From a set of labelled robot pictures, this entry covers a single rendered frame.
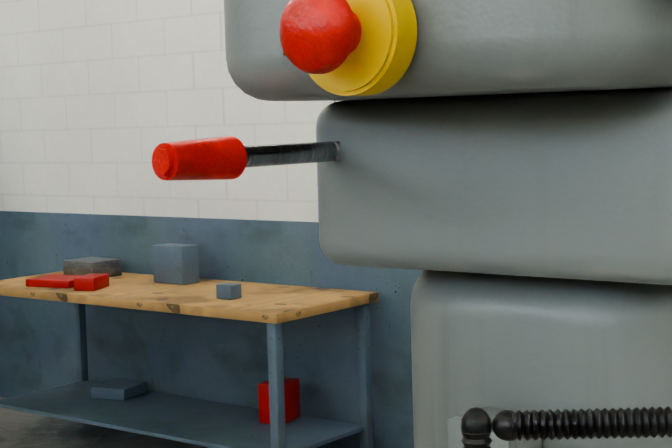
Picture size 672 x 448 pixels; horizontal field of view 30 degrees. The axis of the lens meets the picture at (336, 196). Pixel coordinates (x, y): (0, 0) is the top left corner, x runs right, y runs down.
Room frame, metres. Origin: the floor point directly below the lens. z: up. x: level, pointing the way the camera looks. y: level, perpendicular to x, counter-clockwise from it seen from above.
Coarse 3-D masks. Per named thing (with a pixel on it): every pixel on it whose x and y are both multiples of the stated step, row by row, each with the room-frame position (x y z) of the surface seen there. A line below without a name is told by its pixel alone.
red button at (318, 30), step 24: (312, 0) 0.57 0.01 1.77; (336, 0) 0.57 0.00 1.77; (288, 24) 0.58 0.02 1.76; (312, 24) 0.57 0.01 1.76; (336, 24) 0.56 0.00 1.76; (360, 24) 0.59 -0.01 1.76; (288, 48) 0.58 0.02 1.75; (312, 48) 0.57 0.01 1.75; (336, 48) 0.56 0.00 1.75; (312, 72) 0.58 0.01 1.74
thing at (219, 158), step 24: (168, 144) 0.64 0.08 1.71; (192, 144) 0.65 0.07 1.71; (216, 144) 0.66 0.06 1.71; (240, 144) 0.67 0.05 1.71; (288, 144) 0.71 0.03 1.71; (312, 144) 0.73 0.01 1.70; (336, 144) 0.74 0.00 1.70; (168, 168) 0.63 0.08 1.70; (192, 168) 0.64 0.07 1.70; (216, 168) 0.65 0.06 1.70; (240, 168) 0.67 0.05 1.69
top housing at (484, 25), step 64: (256, 0) 0.65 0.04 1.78; (448, 0) 0.58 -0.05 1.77; (512, 0) 0.56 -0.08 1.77; (576, 0) 0.56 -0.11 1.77; (640, 0) 0.56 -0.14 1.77; (256, 64) 0.66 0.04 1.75; (448, 64) 0.59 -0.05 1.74; (512, 64) 0.57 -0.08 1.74; (576, 64) 0.56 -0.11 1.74; (640, 64) 0.57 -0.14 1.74
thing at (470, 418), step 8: (472, 408) 0.55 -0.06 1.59; (480, 408) 0.55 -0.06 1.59; (464, 416) 0.55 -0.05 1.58; (472, 416) 0.55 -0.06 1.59; (480, 416) 0.55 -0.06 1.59; (488, 416) 0.55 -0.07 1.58; (464, 424) 0.55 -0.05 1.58; (472, 424) 0.55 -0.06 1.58; (480, 424) 0.55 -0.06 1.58; (488, 424) 0.55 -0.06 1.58; (464, 432) 0.55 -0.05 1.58; (472, 432) 0.55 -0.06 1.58; (480, 432) 0.55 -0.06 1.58; (488, 432) 0.55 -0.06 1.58; (464, 440) 0.55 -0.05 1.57; (472, 440) 0.55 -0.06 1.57; (480, 440) 0.55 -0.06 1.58; (488, 440) 0.55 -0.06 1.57
